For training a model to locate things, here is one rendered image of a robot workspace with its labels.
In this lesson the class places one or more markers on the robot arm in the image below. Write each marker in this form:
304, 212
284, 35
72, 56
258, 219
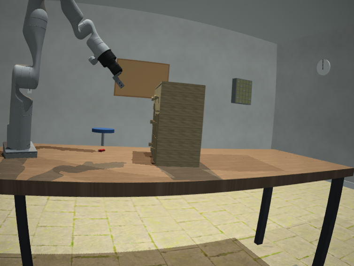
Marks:
27, 77

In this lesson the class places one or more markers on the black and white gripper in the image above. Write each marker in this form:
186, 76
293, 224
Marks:
105, 56

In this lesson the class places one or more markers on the small wooden chest of drawers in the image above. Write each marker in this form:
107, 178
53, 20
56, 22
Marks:
180, 124

